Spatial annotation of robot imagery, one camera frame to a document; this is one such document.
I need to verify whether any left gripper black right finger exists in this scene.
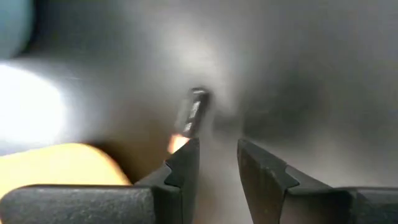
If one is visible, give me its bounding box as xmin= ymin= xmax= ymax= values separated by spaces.
xmin=236 ymin=138 xmax=398 ymax=224

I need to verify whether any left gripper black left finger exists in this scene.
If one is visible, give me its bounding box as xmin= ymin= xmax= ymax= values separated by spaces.
xmin=0 ymin=138 xmax=201 ymax=224

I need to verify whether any light blue bin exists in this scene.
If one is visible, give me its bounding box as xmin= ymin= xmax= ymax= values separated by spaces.
xmin=0 ymin=0 xmax=34 ymax=60

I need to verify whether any yellow bin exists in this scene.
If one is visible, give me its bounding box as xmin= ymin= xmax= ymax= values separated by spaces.
xmin=0 ymin=142 xmax=132 ymax=200

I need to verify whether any dark battery with orange end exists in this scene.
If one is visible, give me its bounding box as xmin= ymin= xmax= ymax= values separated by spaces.
xmin=167 ymin=87 xmax=211 ymax=155

